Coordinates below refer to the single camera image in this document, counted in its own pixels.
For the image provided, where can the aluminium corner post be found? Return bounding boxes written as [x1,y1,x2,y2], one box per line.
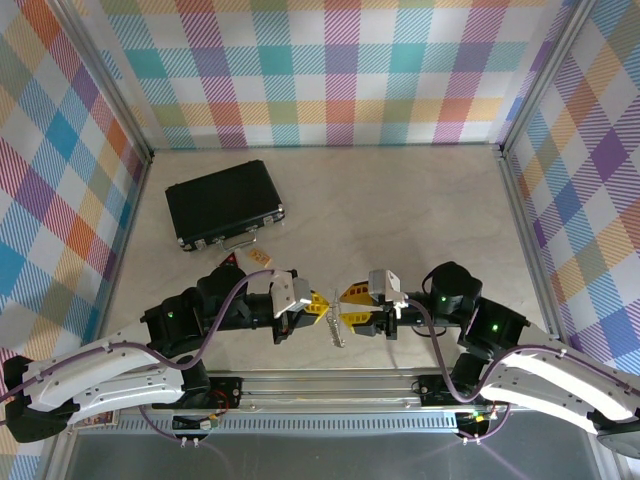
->
[52,0,156,164]
[492,0,599,156]

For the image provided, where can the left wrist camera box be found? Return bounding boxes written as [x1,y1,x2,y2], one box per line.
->
[269,268,312,319]

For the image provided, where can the metal keyring with rings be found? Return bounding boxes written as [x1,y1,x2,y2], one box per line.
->
[324,307,349,350]

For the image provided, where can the aluminium mounting rail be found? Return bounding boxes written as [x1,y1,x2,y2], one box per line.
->
[49,369,609,429]

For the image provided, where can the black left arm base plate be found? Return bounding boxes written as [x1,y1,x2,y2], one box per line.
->
[207,374,245,411]

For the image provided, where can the black briefcase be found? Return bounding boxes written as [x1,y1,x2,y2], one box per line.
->
[164,159,287,254]

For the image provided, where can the purple picture card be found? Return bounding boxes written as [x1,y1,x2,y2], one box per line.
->
[79,412,119,429]

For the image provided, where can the grey metal panel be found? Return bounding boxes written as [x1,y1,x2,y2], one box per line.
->
[47,427,621,480]

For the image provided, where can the aluminium side rail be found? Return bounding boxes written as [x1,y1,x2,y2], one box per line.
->
[492,147,564,346]
[94,152,154,346]

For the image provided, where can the slotted cable duct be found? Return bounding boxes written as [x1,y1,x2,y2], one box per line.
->
[112,413,464,435]

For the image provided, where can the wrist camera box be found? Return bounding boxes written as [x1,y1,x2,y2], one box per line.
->
[367,268,409,316]
[269,268,312,319]

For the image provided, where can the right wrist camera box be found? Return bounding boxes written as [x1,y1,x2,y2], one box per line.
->
[367,268,409,316]

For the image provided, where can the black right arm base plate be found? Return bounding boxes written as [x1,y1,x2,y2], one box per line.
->
[417,372,459,407]

